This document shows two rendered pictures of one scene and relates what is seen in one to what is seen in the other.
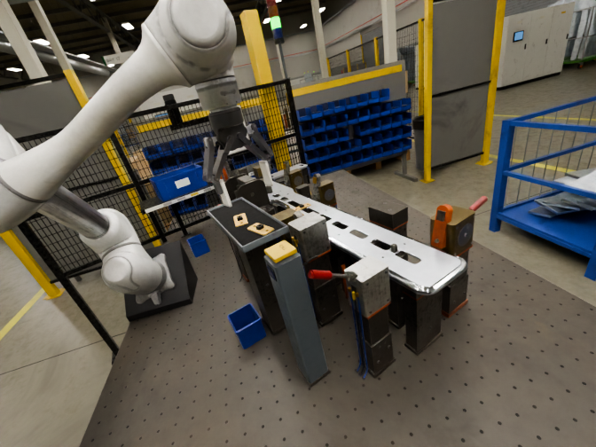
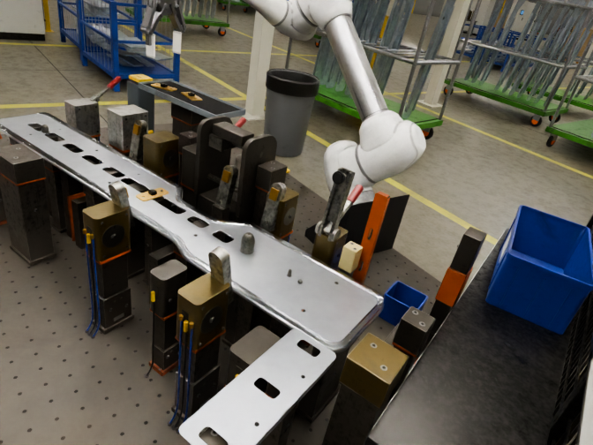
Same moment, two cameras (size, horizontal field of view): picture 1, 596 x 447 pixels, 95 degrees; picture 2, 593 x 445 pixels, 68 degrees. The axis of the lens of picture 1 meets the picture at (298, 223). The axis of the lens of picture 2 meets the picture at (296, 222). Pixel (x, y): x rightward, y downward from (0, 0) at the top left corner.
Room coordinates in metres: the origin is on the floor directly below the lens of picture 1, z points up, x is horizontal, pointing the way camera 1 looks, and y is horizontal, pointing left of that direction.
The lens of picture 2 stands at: (2.22, -0.28, 1.59)
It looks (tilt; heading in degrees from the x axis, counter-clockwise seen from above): 30 degrees down; 146
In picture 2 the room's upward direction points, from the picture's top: 11 degrees clockwise
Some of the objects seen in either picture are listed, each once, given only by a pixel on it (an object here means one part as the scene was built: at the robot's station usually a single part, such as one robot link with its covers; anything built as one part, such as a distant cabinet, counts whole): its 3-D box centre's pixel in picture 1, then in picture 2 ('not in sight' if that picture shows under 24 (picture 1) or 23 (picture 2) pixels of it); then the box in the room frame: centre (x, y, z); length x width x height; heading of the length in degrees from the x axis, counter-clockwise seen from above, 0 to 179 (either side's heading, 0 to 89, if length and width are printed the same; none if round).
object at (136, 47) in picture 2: not in sight; (128, 38); (-3.86, 0.80, 0.47); 1.20 x 0.80 x 0.95; 11
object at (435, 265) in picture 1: (305, 208); (145, 193); (1.13, -0.05, 1.00); 1.38 x 0.22 x 0.02; 26
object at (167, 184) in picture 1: (179, 182); (539, 262); (1.80, 0.69, 1.09); 0.30 x 0.17 x 0.13; 122
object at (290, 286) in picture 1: (300, 320); (141, 139); (0.56, 0.06, 0.92); 0.08 x 0.08 x 0.44; 26
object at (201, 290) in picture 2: (301, 197); (194, 357); (1.61, -0.06, 0.87); 0.12 x 0.07 x 0.35; 116
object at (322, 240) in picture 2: not in sight; (321, 284); (1.49, 0.33, 0.87); 0.10 x 0.07 x 0.35; 116
